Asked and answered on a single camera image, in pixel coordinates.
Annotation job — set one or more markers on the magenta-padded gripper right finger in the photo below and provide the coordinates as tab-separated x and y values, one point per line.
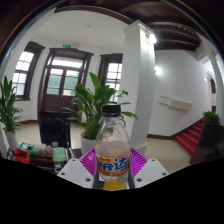
150	170

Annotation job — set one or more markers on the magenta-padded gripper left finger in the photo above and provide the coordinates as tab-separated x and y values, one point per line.
75	170

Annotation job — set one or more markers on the orange drink bottle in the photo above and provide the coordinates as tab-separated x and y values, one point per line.
112	156

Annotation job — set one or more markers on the green snack packet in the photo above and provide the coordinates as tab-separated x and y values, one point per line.
59	154

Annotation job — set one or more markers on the clear plastic snack packet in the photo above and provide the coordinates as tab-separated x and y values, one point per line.
42	150

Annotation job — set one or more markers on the black chair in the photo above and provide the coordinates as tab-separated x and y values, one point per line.
54	128

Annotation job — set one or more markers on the red carpeted staircase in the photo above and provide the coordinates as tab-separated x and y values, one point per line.
191	135

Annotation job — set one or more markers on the red snack packet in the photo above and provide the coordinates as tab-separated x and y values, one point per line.
22	156

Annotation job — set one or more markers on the large leafy plant, white pot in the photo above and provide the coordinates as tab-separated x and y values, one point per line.
91	106

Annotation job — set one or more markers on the small plant on dark stand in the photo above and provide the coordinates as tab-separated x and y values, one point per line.
211	116

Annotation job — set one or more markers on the dark wooden double door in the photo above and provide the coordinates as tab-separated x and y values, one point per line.
63	83

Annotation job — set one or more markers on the tall leafy plant, white pot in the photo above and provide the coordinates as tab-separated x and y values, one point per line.
8	106

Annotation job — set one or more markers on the dark-framed window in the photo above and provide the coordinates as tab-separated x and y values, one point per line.
24	71
112	75

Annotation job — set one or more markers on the green exit sign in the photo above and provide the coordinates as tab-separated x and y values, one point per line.
66	45

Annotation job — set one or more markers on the glowing pillar lamp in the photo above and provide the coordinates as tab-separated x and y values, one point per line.
151	38

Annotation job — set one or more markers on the white wall-mounted box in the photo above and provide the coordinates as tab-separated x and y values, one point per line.
176	103

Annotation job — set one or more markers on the glowing wall lamp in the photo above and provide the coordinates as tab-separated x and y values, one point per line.
157	70

